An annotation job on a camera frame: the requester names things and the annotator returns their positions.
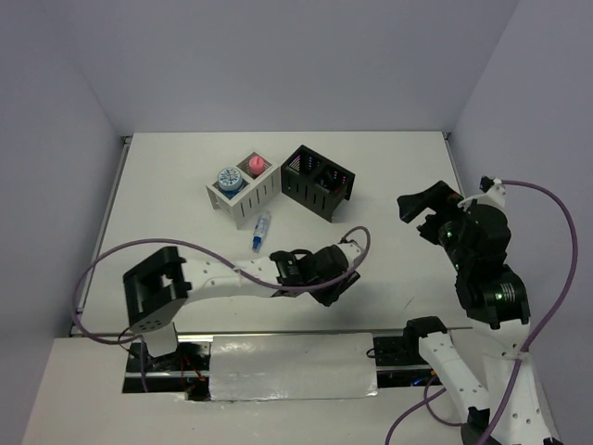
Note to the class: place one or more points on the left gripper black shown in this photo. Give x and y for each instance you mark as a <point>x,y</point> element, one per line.
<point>332,294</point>

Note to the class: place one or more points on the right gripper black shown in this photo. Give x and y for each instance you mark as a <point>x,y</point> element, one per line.
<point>440,197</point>

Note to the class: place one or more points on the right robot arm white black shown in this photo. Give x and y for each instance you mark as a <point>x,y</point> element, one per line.
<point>505,408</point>

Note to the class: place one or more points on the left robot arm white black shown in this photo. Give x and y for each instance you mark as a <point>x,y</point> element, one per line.
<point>160,285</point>

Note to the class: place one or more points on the clear blue-capped glue tube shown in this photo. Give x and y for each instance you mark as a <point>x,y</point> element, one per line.
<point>260,231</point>

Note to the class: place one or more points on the black two-slot organizer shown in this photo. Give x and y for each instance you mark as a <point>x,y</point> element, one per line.
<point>315,182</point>

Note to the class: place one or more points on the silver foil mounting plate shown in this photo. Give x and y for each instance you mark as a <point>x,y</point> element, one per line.
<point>290,367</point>

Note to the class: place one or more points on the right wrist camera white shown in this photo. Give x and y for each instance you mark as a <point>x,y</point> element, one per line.
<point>492,193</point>

